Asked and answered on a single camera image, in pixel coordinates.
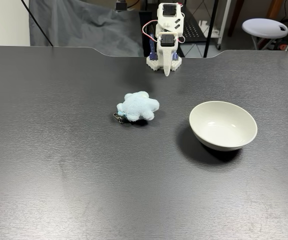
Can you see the skyblue plush doll with clip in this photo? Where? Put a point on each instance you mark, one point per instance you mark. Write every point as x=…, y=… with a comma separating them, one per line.
x=139, y=107

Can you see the white ceramic bowl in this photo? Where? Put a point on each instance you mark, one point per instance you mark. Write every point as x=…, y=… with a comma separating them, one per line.
x=221, y=117

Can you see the blue table clamp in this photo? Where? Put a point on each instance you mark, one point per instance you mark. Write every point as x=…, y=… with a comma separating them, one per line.
x=175, y=55
x=153, y=50

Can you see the black metal rack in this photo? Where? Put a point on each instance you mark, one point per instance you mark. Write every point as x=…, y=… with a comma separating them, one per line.
x=196, y=27

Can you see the grey backdrop cloth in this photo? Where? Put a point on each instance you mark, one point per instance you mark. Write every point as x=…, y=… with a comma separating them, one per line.
x=84, y=30

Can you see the white round stool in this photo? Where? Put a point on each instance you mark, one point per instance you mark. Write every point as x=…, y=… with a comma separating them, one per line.
x=261, y=27

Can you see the black stand leg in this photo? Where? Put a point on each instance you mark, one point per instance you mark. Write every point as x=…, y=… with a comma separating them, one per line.
x=37, y=25

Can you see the white metal cart frame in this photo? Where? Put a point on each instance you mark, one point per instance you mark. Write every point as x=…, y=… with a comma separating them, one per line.
x=222, y=25

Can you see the black camera box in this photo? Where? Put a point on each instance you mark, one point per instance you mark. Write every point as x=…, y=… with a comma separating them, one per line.
x=121, y=5

